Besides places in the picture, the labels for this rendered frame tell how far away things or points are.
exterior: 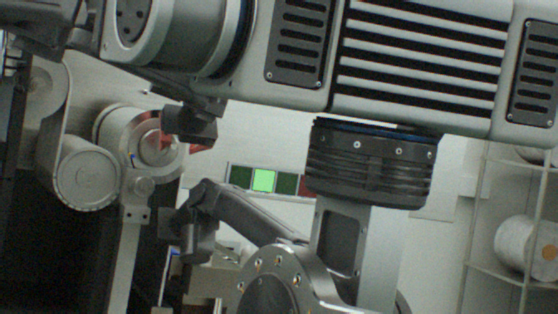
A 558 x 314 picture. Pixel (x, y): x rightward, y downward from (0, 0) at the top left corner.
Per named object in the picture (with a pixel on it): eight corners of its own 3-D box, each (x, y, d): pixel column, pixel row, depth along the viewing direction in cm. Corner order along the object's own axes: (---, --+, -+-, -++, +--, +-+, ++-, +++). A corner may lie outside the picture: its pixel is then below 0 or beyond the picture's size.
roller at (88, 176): (51, 205, 198) (61, 142, 197) (31, 186, 222) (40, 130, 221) (115, 212, 203) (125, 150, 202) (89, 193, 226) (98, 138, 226)
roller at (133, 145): (120, 168, 201) (138, 110, 201) (93, 153, 225) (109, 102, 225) (176, 183, 206) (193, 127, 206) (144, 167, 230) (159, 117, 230)
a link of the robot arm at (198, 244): (244, 190, 191) (203, 179, 187) (242, 248, 186) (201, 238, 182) (212, 211, 200) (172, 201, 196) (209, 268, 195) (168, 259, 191)
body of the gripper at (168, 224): (205, 246, 204) (218, 233, 198) (154, 241, 200) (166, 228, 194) (205, 215, 207) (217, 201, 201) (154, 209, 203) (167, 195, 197)
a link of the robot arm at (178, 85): (27, 49, 148) (53, -24, 148) (2, 42, 151) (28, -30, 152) (224, 131, 181) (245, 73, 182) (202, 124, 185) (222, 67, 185)
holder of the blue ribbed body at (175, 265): (168, 280, 209) (172, 255, 209) (140, 257, 230) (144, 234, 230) (183, 281, 210) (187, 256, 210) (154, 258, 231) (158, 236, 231)
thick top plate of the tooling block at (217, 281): (187, 296, 206) (193, 265, 206) (139, 256, 243) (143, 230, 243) (262, 301, 212) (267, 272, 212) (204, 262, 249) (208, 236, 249)
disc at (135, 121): (109, 174, 201) (132, 100, 201) (109, 173, 202) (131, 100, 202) (181, 193, 207) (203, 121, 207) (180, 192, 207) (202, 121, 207)
